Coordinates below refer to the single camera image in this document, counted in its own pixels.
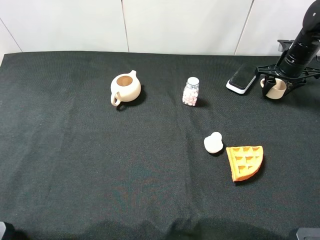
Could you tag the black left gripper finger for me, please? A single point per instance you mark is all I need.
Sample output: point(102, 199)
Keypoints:
point(268, 84)

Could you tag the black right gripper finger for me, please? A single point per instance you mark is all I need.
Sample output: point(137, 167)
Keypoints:
point(291, 85)

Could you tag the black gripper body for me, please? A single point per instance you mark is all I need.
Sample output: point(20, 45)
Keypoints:
point(293, 63)

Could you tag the beige ceramic cup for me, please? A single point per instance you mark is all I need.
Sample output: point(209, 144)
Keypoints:
point(279, 88)

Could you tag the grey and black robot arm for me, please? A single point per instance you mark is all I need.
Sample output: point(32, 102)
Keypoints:
point(311, 23)

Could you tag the black and white eraser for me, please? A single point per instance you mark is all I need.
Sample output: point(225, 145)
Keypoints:
point(242, 79)

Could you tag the glass bottle of pink pills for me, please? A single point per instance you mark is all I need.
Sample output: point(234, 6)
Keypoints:
point(191, 91)

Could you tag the orange waffle wedge toy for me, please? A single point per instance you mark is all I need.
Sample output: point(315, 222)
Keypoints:
point(244, 161)

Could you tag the beige ceramic teapot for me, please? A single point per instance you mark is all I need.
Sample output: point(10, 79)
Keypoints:
point(125, 88)

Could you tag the grey device bottom right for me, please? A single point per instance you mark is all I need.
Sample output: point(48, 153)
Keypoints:
point(308, 233)

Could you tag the grey device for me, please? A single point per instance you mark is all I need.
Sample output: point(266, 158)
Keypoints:
point(3, 229)
point(308, 233)

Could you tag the black table cloth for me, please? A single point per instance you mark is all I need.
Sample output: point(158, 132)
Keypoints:
point(75, 167)

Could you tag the grey device bottom left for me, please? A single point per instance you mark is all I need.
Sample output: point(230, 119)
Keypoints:
point(3, 229)

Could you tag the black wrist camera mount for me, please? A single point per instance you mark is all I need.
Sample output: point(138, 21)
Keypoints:
point(284, 45)

